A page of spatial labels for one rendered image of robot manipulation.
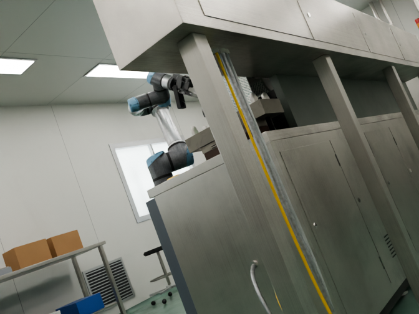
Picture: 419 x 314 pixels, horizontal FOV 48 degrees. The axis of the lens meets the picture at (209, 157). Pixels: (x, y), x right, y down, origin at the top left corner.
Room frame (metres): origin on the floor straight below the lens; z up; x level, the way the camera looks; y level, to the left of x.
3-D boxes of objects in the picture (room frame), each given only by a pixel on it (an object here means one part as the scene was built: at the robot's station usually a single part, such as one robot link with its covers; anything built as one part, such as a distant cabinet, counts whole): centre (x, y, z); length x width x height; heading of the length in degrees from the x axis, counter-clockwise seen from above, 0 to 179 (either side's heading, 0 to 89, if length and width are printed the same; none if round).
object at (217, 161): (2.91, -0.68, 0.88); 2.52 x 0.66 x 0.04; 145
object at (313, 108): (2.84, -1.01, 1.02); 2.24 x 0.04 x 0.24; 145
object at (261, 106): (1.92, -0.14, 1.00); 0.40 x 0.16 x 0.06; 55
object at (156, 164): (2.59, 0.28, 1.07); 0.13 x 0.12 x 0.14; 101
